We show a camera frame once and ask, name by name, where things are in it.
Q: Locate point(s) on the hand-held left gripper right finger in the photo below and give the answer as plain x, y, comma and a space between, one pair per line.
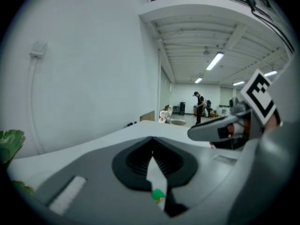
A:
206, 177

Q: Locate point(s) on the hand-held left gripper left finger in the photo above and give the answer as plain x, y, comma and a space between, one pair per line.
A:
98, 172

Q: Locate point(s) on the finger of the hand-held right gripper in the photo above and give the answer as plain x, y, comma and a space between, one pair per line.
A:
204, 130

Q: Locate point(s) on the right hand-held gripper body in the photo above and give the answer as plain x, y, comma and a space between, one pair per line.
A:
260, 95

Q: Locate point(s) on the green small packet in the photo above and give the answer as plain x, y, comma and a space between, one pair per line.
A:
157, 194

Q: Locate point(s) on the green three-tier glass dish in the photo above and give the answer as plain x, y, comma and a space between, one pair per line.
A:
9, 139

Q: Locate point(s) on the person's right forearm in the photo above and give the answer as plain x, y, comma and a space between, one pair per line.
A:
273, 123

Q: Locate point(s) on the beige round tub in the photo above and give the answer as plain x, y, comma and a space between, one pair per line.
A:
178, 122

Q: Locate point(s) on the plush toys on counter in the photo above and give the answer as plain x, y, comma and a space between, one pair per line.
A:
164, 116

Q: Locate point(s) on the short ceiling light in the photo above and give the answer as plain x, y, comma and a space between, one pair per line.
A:
198, 80

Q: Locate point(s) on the long ceiling light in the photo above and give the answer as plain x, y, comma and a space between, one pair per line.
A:
214, 61

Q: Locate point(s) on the leaning cardboard sheet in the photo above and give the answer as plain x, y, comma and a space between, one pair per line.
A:
147, 116

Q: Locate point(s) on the black devices by wall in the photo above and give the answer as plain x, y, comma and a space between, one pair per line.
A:
131, 124

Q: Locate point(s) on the white wall switch box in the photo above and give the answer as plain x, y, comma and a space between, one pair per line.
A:
38, 49

